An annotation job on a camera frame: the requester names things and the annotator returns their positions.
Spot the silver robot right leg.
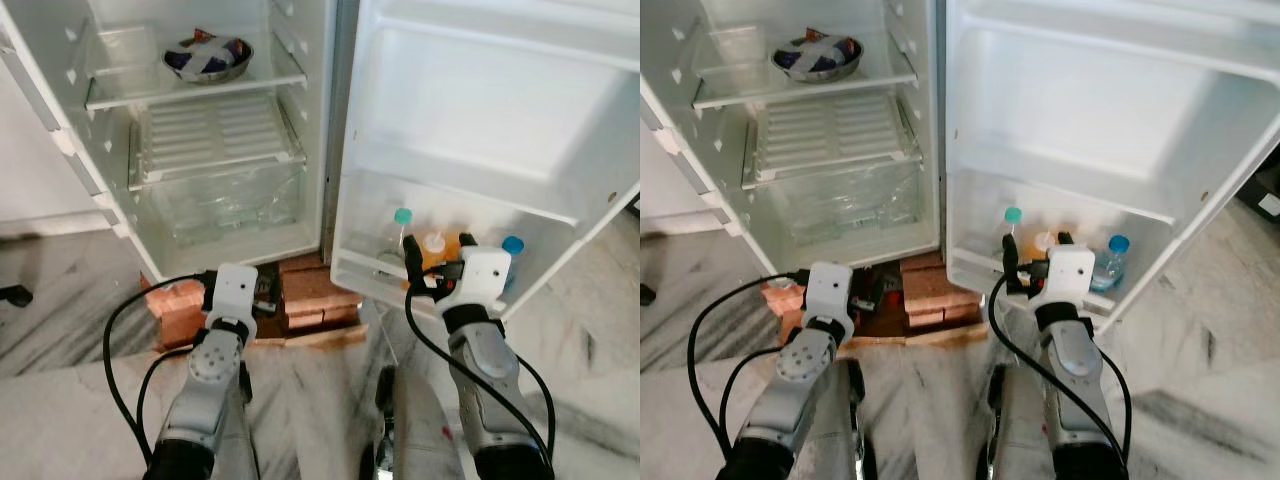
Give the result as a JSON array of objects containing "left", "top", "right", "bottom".
[
  {"left": 985, "top": 360, "right": 1051, "bottom": 480},
  {"left": 372, "top": 362, "right": 463, "bottom": 480}
]

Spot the clear bottle with teal cap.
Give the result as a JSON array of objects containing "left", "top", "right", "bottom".
[
  {"left": 380, "top": 207, "right": 418, "bottom": 284},
  {"left": 995, "top": 206, "right": 1024, "bottom": 267}
]

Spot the ribbed crisper cover shelf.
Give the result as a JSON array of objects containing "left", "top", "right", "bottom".
[
  {"left": 741, "top": 94, "right": 924, "bottom": 190},
  {"left": 127, "top": 94, "right": 307, "bottom": 192}
]

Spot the clear crisper drawer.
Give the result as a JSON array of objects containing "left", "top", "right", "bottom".
[
  {"left": 755, "top": 160, "right": 924, "bottom": 242},
  {"left": 140, "top": 160, "right": 307, "bottom": 247}
]

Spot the steel bowl with food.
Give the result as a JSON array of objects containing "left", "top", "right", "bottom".
[
  {"left": 162, "top": 29, "right": 255, "bottom": 85},
  {"left": 770, "top": 31, "right": 864, "bottom": 85}
]

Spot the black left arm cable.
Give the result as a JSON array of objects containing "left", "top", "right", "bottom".
[
  {"left": 101, "top": 272, "right": 218, "bottom": 468},
  {"left": 686, "top": 270, "right": 811, "bottom": 456}
]

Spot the red brick pile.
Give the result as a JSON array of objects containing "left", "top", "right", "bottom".
[
  {"left": 900, "top": 250, "right": 987, "bottom": 327},
  {"left": 143, "top": 277, "right": 212, "bottom": 352},
  {"left": 760, "top": 277, "right": 814, "bottom": 347},
  {"left": 277, "top": 254, "right": 364, "bottom": 332}
]

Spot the yellow mustard bottle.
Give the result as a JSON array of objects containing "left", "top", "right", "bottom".
[
  {"left": 1025, "top": 230, "right": 1062, "bottom": 264},
  {"left": 420, "top": 230, "right": 467, "bottom": 277}
]

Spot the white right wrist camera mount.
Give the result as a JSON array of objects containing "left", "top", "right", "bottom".
[
  {"left": 1038, "top": 246, "right": 1097, "bottom": 307},
  {"left": 453, "top": 247, "right": 514, "bottom": 312}
]

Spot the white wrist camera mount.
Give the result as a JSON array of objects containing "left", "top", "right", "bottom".
[
  {"left": 209, "top": 263, "right": 260, "bottom": 324},
  {"left": 453, "top": 247, "right": 514, "bottom": 312},
  {"left": 1038, "top": 246, "right": 1097, "bottom": 307},
  {"left": 804, "top": 262, "right": 854, "bottom": 324}
]

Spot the silver robot leg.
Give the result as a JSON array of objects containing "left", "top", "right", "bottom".
[
  {"left": 222, "top": 365, "right": 264, "bottom": 480},
  {"left": 372, "top": 362, "right": 463, "bottom": 480},
  {"left": 985, "top": 360, "right": 1051, "bottom": 480},
  {"left": 815, "top": 358, "right": 877, "bottom": 480}
]

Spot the white narrow door shelf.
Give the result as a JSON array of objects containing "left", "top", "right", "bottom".
[
  {"left": 352, "top": 0, "right": 641, "bottom": 77},
  {"left": 948, "top": 0, "right": 1280, "bottom": 87}
]

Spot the silver refrigerator door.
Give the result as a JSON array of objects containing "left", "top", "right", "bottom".
[
  {"left": 328, "top": 0, "right": 641, "bottom": 324},
  {"left": 940, "top": 0, "right": 1280, "bottom": 332}
]

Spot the white bottle door shelf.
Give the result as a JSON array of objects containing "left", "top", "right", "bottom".
[
  {"left": 944, "top": 165, "right": 1177, "bottom": 323},
  {"left": 329, "top": 168, "right": 582, "bottom": 321}
]

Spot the clear glass fridge shelf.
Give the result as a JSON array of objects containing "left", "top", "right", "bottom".
[
  {"left": 692, "top": 24, "right": 920, "bottom": 110},
  {"left": 84, "top": 24, "right": 309, "bottom": 112}
]

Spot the silver robot left leg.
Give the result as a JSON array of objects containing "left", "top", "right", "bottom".
[
  {"left": 222, "top": 365, "right": 264, "bottom": 480},
  {"left": 815, "top": 358, "right": 877, "bottom": 480}
]

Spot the brown wooden base board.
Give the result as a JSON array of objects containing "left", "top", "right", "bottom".
[
  {"left": 770, "top": 320, "right": 992, "bottom": 350},
  {"left": 160, "top": 320, "right": 370, "bottom": 352}
]

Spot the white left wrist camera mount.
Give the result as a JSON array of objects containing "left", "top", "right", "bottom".
[
  {"left": 804, "top": 262, "right": 854, "bottom": 324},
  {"left": 209, "top": 263, "right": 260, "bottom": 324}
]

